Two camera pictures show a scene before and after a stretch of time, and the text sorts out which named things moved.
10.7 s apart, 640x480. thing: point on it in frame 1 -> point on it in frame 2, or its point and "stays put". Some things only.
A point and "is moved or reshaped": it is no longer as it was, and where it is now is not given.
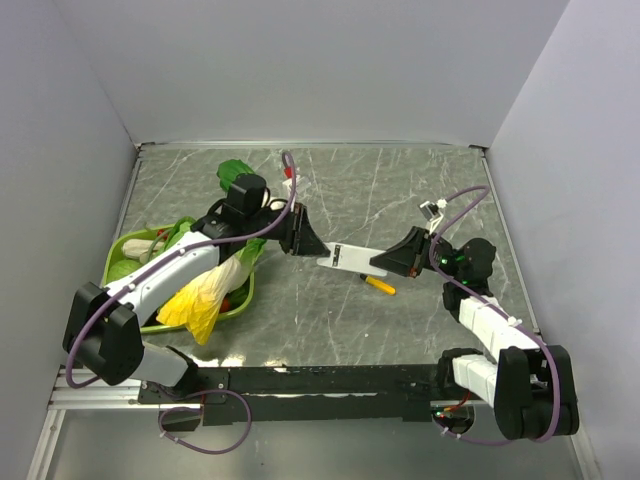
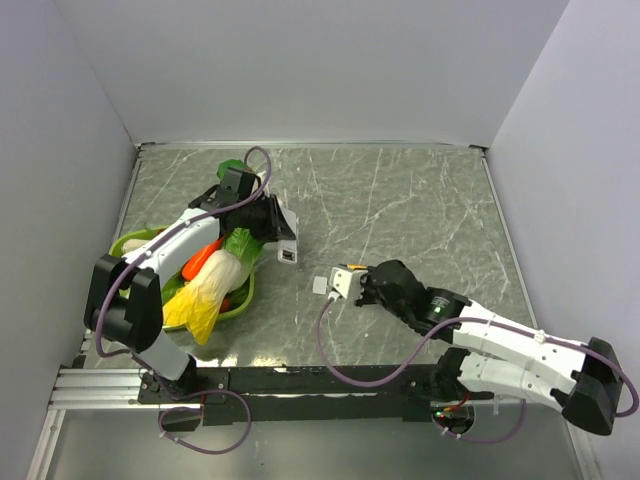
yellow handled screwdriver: x=378 y=284 is moved or reshaped
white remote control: x=353 y=258 is moved or reshaped
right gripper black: x=409 y=256 -> x=365 y=284
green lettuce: x=249 y=255 stays put
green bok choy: x=229 y=170 stays put
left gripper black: x=299 y=238 -> x=274 y=229
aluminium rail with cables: x=329 y=394 stays put
